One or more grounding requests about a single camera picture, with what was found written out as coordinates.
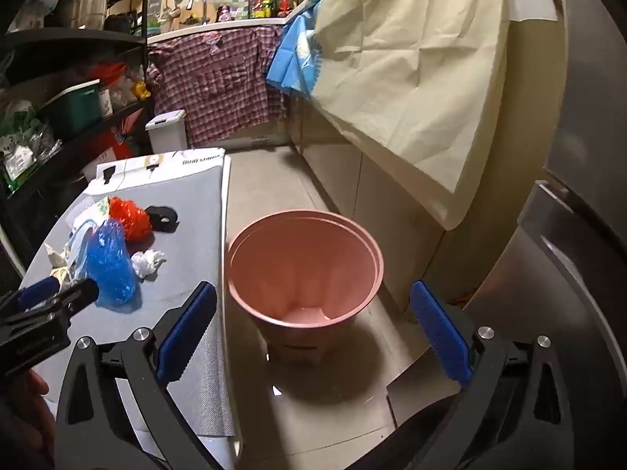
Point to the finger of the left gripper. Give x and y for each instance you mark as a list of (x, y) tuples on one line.
[(37, 293), (73, 300)]

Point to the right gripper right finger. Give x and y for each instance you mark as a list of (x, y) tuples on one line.
[(512, 411)]

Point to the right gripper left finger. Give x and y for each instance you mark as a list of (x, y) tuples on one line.
[(93, 430)]

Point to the blue plastic bag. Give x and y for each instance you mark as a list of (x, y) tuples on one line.
[(109, 264)]

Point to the white tissue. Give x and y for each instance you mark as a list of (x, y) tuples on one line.
[(146, 263)]

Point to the orange plastic bag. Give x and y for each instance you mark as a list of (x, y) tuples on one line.
[(134, 220)]

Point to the light blue face mask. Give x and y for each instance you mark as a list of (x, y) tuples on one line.
[(78, 251)]

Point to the white bag green print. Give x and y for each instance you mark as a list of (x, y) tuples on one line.
[(96, 212)]

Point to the pink plastic trash bucket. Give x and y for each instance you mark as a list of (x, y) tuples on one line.
[(303, 276)]

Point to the person's left hand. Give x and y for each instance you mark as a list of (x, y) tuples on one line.
[(27, 424)]

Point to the grey table cloth mat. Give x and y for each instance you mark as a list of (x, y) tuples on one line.
[(193, 253)]

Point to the white printed table cover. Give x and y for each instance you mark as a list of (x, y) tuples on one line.
[(153, 169)]

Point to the green white food package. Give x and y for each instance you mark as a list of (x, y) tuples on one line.
[(26, 144)]

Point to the green storage box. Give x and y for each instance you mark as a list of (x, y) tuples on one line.
[(74, 109)]

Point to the white lidded bin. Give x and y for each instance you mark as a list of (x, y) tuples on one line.
[(167, 132)]

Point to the black metal shelf rack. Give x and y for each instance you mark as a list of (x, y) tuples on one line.
[(32, 54)]

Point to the red plaid shirt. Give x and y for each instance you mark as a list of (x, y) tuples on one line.
[(218, 78)]

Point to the steel pot on shelf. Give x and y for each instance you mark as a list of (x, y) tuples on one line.
[(87, 14)]

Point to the blue patterned cloth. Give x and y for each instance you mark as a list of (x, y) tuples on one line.
[(297, 61)]

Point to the cream hanging cloth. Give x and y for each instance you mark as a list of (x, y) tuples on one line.
[(432, 90)]

